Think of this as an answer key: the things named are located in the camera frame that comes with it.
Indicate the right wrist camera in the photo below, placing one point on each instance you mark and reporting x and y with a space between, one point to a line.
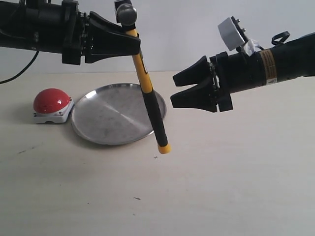
234 37

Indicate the round steel plate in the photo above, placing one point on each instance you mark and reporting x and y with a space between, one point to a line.
112 115

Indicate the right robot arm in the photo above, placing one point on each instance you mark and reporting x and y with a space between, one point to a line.
285 60

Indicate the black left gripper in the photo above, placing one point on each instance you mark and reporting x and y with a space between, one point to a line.
105 39

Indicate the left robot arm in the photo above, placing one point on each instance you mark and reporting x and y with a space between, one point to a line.
38 25

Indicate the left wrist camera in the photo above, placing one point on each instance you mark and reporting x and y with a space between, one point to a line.
124 12

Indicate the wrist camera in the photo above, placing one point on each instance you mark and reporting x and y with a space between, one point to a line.
124 12
234 37

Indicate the red dome push button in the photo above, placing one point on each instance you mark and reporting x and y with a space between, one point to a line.
52 105

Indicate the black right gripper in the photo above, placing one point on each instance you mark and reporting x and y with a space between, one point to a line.
200 96

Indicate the yellow black claw hammer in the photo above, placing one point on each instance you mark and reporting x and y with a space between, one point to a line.
149 96

